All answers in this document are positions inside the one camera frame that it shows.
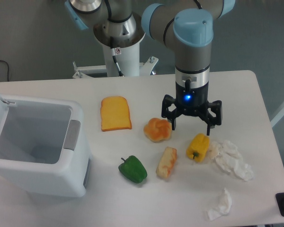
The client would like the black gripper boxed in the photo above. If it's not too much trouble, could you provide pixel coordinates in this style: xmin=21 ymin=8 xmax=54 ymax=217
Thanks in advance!
xmin=161 ymin=83 xmax=222 ymax=136

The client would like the rectangular toasted bread block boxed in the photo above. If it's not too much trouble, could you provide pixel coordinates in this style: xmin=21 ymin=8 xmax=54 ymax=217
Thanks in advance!
xmin=156 ymin=147 xmax=177 ymax=179

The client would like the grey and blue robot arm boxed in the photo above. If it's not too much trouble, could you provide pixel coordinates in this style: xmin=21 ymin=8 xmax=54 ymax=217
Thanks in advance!
xmin=64 ymin=0 xmax=235 ymax=129

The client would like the round knotted bread roll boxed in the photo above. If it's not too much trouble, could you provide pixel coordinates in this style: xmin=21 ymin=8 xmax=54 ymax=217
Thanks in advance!
xmin=143 ymin=118 xmax=172 ymax=142

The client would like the toast slice bread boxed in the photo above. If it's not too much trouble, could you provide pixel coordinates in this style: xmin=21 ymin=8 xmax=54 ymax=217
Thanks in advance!
xmin=100 ymin=96 xmax=132 ymax=131

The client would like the yellow bell pepper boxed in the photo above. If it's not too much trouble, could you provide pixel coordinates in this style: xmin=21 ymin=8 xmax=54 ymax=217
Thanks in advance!
xmin=186 ymin=133 xmax=210 ymax=163

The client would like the large crumpled white tissue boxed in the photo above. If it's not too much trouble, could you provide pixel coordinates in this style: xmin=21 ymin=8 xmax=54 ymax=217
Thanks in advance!
xmin=207 ymin=140 xmax=254 ymax=182

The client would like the green bell pepper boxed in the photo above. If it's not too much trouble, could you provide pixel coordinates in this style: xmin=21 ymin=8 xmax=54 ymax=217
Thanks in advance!
xmin=118 ymin=156 xmax=148 ymax=183

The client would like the small crumpled white tissue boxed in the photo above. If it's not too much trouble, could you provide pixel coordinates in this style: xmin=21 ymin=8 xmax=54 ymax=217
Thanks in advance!
xmin=207 ymin=188 xmax=232 ymax=221

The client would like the white plastic trash bin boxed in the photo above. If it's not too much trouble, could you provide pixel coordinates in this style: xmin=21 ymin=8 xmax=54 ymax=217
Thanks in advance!
xmin=0 ymin=94 xmax=91 ymax=197

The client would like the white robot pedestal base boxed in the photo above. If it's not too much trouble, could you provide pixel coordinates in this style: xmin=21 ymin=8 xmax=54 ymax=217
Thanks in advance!
xmin=72 ymin=43 xmax=159 ymax=79

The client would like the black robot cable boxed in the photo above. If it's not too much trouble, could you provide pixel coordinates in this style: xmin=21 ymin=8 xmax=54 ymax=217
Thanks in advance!
xmin=110 ymin=36 xmax=125 ymax=77

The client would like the black floor cable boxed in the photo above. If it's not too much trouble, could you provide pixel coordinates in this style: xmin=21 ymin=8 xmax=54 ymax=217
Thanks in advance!
xmin=0 ymin=60 xmax=12 ymax=82

